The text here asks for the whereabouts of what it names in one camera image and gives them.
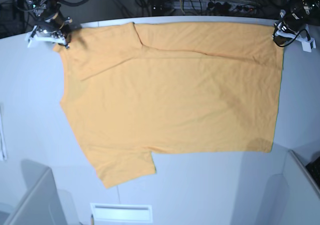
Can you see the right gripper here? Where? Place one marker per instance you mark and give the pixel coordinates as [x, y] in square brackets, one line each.
[53, 20]

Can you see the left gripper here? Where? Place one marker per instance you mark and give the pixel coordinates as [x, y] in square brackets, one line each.
[293, 21]

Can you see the yellow orange T-shirt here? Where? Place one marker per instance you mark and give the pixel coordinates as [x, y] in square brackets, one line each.
[174, 88]

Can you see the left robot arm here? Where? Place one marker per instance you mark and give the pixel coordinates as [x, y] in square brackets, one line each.
[307, 10]

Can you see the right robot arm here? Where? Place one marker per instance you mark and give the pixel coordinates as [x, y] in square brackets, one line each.
[33, 5]

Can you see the white power strip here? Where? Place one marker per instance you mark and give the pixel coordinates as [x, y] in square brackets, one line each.
[210, 6]

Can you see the grey partition panel right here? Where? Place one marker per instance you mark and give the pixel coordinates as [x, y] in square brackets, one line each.
[303, 205]

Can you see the grey partition panel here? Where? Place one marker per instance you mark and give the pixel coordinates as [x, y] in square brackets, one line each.
[303, 205]
[40, 205]

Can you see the grey partition panel left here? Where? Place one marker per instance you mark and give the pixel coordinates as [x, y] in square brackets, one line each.
[40, 205]

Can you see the white label plate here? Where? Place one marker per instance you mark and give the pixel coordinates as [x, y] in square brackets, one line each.
[121, 213]

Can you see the pencil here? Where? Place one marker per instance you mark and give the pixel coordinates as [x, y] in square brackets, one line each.
[92, 222]

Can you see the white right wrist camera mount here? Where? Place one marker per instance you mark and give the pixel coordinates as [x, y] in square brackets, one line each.
[39, 35]

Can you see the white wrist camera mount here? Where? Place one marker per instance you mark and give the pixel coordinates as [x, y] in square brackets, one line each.
[283, 36]
[39, 35]

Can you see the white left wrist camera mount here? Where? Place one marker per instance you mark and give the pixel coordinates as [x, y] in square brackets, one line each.
[283, 36]

